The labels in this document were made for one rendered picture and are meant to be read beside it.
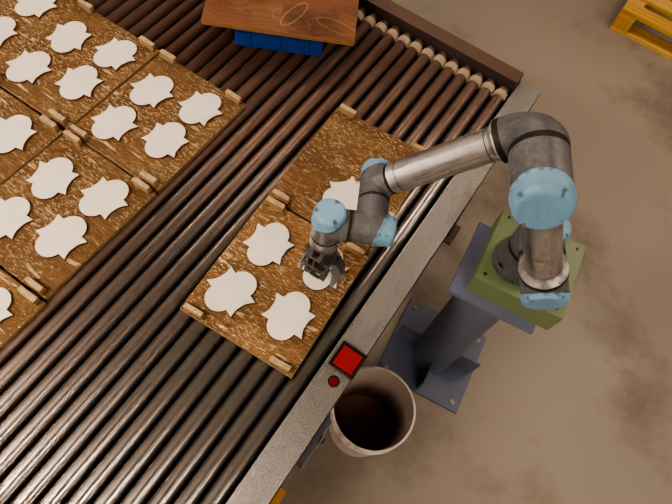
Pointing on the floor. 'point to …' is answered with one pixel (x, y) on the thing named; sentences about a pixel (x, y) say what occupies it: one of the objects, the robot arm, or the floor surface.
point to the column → (447, 336)
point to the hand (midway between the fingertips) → (323, 268)
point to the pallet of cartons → (633, 10)
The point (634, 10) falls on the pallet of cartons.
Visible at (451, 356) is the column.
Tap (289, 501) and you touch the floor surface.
